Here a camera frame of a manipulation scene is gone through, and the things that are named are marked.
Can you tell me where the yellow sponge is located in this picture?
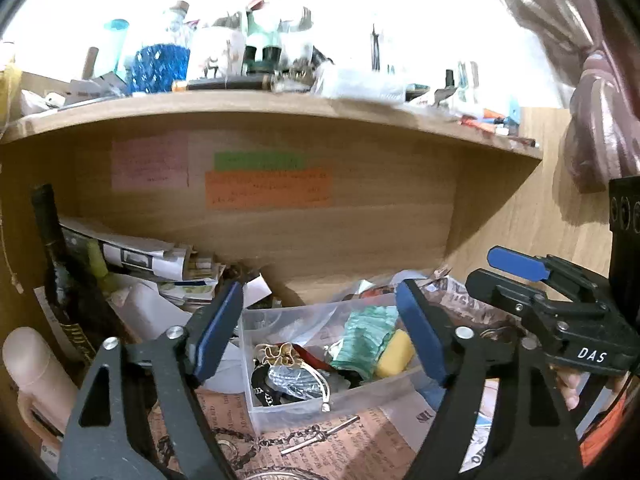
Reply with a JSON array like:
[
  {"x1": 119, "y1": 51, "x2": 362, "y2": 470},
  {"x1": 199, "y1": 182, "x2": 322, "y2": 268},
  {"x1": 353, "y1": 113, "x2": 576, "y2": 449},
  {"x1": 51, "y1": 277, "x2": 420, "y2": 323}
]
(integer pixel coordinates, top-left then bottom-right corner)
[{"x1": 375, "y1": 329, "x2": 416, "y2": 380}]

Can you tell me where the stack of papers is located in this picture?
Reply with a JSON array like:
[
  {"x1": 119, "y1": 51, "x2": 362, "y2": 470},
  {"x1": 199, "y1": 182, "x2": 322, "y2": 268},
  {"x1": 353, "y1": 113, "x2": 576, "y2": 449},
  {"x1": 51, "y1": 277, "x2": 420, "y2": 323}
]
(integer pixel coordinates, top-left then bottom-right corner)
[{"x1": 59, "y1": 216, "x2": 274, "y2": 312}]

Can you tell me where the black lace band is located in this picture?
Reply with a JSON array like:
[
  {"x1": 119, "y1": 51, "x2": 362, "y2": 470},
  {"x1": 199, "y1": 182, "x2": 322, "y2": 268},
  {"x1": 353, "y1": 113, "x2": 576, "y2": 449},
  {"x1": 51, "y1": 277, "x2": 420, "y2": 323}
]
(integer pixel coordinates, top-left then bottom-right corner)
[{"x1": 249, "y1": 360, "x2": 283, "y2": 409}]

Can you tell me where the silver cap bottle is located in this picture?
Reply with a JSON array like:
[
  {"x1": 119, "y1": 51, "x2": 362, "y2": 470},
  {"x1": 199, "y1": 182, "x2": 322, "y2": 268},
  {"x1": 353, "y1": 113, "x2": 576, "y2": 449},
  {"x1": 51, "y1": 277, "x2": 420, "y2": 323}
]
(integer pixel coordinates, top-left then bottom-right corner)
[{"x1": 280, "y1": 7, "x2": 316, "y2": 69}]

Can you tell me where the white paper sheet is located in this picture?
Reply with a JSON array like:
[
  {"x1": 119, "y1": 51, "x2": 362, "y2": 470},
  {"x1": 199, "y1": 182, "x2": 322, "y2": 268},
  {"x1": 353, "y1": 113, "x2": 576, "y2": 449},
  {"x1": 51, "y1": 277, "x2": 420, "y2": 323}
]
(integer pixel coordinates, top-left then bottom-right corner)
[{"x1": 106, "y1": 274, "x2": 202, "y2": 342}]

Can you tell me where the white plastic tray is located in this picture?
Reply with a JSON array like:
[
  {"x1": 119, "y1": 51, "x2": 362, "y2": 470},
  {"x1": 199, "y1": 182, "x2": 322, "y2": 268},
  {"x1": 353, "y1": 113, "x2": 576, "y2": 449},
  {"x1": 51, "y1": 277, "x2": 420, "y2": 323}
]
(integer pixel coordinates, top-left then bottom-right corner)
[{"x1": 314, "y1": 61, "x2": 407, "y2": 104}]

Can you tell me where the teal liquid bottle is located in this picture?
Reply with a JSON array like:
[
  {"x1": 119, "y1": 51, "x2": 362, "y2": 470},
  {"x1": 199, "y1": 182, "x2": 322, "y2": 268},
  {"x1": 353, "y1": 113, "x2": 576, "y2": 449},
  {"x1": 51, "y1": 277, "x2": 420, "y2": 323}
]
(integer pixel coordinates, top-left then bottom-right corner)
[{"x1": 103, "y1": 19, "x2": 130, "y2": 79}]

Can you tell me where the green sticky note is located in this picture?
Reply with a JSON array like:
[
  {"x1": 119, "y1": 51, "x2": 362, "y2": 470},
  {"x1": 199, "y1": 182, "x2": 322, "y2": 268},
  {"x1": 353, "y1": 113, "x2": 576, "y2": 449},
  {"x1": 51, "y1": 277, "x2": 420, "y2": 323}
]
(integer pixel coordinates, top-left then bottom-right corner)
[{"x1": 214, "y1": 151, "x2": 306, "y2": 171}]

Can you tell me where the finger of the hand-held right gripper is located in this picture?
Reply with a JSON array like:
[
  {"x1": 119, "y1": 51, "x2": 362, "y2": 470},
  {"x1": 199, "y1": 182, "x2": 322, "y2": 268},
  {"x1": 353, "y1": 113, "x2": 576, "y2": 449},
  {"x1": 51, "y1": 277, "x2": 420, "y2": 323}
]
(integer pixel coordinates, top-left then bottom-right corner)
[
  {"x1": 464, "y1": 268, "x2": 609, "y2": 332},
  {"x1": 486, "y1": 245, "x2": 599, "y2": 304}
]

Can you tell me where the glass bottle with blue beads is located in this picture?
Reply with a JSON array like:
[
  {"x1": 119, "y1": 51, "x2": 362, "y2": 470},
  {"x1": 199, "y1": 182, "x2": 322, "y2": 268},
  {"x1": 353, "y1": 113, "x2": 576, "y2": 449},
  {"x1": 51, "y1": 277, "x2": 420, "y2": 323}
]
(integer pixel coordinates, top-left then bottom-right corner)
[{"x1": 130, "y1": 1, "x2": 194, "y2": 95}]

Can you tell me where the teal green cloth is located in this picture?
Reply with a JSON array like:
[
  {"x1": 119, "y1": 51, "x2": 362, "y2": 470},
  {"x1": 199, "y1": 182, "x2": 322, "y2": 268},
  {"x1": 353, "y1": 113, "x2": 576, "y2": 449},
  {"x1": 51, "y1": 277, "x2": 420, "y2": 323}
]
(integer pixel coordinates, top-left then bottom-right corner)
[{"x1": 329, "y1": 305, "x2": 402, "y2": 382}]

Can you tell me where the orange sticky note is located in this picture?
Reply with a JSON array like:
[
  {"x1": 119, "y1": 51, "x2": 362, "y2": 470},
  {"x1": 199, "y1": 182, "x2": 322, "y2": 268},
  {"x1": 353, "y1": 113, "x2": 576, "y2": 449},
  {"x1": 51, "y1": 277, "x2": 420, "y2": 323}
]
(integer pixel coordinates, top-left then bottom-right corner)
[{"x1": 204, "y1": 167, "x2": 334, "y2": 210}]

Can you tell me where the brown tube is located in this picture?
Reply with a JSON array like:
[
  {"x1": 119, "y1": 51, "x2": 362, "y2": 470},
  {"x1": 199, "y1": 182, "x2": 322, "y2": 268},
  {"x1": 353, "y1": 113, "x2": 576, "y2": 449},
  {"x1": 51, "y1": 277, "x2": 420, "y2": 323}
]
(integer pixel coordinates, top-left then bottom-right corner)
[{"x1": 172, "y1": 74, "x2": 271, "y2": 92}]

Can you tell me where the metal chain with toggle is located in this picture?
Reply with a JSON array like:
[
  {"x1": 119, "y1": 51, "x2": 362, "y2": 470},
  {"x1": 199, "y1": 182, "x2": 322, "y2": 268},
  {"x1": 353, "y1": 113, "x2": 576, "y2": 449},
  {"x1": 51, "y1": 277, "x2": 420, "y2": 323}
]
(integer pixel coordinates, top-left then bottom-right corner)
[{"x1": 209, "y1": 414, "x2": 362, "y2": 462}]

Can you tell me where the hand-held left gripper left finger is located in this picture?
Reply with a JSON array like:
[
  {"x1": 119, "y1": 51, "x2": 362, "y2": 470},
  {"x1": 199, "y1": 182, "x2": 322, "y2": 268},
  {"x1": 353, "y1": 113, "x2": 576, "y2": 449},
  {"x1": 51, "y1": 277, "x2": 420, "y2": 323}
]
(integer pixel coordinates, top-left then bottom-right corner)
[{"x1": 57, "y1": 279, "x2": 246, "y2": 480}]

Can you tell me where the beige cylinder bottle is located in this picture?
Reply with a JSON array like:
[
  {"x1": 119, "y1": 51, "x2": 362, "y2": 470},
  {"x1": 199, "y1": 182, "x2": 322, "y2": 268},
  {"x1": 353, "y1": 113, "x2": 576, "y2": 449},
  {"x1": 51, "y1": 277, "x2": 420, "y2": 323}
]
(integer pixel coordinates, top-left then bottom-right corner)
[{"x1": 2, "y1": 326, "x2": 82, "y2": 457}]

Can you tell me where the pink hanging scarf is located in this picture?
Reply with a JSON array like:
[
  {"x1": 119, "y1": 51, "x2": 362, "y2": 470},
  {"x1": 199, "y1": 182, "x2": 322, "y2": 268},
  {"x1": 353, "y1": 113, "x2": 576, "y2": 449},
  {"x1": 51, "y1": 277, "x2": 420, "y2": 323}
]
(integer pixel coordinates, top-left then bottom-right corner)
[{"x1": 469, "y1": 0, "x2": 640, "y2": 194}]

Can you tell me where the brown newspaper sheet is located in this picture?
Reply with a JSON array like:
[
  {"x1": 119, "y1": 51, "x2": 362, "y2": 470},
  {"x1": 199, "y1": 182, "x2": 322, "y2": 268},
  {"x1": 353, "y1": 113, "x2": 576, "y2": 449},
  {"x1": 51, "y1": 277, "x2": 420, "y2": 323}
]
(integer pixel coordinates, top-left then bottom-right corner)
[{"x1": 149, "y1": 389, "x2": 437, "y2": 480}]

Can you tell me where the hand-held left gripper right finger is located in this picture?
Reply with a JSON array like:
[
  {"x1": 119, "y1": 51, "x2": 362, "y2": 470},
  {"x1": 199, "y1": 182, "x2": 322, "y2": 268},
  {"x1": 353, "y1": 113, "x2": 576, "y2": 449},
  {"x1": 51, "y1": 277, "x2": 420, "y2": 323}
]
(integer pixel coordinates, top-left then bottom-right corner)
[{"x1": 394, "y1": 277, "x2": 584, "y2": 480}]

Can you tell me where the yellow cloth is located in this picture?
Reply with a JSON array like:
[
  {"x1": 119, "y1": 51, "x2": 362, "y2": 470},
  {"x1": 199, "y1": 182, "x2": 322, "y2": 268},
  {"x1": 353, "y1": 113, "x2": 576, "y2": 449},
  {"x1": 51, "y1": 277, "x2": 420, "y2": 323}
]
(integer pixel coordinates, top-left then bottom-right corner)
[{"x1": 0, "y1": 59, "x2": 24, "y2": 127}]

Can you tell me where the person's right hand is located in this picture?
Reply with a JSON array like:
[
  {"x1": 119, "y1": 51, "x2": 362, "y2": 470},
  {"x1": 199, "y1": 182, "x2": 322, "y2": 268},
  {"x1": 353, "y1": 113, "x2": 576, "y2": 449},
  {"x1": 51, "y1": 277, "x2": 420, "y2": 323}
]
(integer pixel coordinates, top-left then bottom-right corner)
[{"x1": 556, "y1": 367, "x2": 583, "y2": 412}]

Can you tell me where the crumpled printed newspaper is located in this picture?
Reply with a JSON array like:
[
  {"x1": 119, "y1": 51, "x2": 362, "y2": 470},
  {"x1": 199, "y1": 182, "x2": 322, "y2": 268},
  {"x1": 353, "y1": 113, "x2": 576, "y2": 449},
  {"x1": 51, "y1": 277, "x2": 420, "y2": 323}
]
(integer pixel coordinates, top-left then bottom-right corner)
[{"x1": 424, "y1": 274, "x2": 518, "y2": 332}]

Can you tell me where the orange cloth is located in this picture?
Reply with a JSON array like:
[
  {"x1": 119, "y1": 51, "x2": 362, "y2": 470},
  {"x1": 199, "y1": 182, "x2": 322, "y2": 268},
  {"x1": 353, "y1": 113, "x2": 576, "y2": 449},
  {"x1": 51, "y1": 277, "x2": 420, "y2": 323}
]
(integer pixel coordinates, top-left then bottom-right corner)
[{"x1": 579, "y1": 389, "x2": 640, "y2": 467}]

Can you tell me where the wooden shelf unit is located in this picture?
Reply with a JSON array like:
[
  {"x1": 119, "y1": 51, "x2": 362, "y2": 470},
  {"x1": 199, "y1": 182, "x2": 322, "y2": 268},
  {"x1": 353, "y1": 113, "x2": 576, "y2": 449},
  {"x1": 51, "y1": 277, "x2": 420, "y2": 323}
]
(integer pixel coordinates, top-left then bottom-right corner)
[{"x1": 0, "y1": 72, "x2": 640, "y2": 480}]

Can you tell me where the white printed mug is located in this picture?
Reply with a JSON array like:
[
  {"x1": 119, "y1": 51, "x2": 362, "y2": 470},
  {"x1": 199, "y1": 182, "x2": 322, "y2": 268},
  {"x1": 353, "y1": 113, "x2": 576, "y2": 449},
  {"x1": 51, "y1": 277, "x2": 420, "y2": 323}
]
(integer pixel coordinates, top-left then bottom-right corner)
[{"x1": 192, "y1": 26, "x2": 246, "y2": 81}]

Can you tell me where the dark wine bottle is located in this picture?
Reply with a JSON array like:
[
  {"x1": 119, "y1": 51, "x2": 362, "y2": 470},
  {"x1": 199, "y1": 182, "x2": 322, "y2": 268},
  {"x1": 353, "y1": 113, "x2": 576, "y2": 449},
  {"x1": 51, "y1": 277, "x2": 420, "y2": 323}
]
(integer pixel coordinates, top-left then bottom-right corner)
[{"x1": 31, "y1": 184, "x2": 109, "y2": 367}]

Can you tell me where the clear plastic box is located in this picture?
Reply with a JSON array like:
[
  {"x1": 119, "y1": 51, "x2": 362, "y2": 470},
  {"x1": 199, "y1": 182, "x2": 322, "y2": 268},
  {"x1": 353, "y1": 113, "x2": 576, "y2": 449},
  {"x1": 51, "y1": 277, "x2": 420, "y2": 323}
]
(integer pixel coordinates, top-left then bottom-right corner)
[{"x1": 239, "y1": 291, "x2": 437, "y2": 437}]

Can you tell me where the mint green spray bottle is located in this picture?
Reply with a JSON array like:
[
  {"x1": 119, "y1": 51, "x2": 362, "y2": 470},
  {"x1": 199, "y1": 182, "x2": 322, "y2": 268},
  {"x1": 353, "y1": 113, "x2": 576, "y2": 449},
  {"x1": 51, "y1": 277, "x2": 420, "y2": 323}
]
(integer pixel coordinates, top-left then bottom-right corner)
[{"x1": 247, "y1": 0, "x2": 281, "y2": 62}]

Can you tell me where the pink sticky note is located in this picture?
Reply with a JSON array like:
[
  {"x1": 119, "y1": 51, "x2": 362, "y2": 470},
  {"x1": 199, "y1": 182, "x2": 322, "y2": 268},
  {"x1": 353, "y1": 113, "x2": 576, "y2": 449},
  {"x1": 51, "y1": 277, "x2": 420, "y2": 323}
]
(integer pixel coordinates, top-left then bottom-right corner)
[{"x1": 111, "y1": 132, "x2": 190, "y2": 191}]

